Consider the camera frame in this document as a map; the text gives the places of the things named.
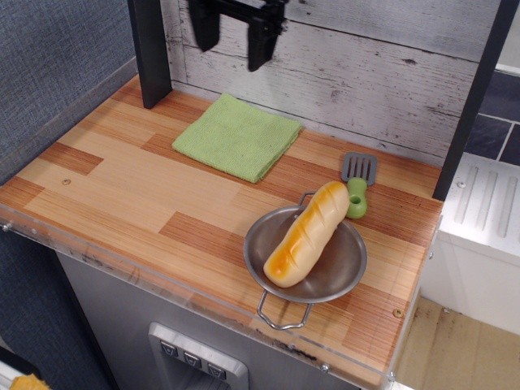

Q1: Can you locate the dark right vertical post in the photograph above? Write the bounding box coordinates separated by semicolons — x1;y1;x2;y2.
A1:
432;0;519;201

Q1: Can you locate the white ridged appliance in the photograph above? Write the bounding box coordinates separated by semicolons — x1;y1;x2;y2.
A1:
420;154;519;333

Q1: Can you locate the dark vertical post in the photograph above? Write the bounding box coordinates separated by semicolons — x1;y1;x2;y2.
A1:
432;0;519;201
128;0;172;109

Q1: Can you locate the dark left vertical post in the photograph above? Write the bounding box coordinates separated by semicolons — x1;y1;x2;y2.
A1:
128;0;172;109

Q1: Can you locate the grey spatula green handle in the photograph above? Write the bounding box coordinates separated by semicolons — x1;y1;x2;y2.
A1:
341;152;378;219

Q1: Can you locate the silver metal pan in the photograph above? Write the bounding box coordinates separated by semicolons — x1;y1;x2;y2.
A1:
244;182;367;308

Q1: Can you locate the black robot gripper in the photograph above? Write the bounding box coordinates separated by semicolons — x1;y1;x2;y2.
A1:
188;0;288;72

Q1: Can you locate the green rag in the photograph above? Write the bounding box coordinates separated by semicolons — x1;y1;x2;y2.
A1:
172;93;302;184

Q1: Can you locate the silver toy fridge cabinet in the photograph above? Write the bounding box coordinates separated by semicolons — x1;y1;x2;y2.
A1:
58;254;389;389

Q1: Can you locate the yellow object at corner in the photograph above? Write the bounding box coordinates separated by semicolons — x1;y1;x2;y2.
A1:
9;375;50;390

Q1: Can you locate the toy bread loaf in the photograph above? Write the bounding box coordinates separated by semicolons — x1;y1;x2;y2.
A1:
263;181;349;288

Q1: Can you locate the ice dispenser button panel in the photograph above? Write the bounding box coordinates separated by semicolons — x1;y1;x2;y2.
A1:
148;322;249;389

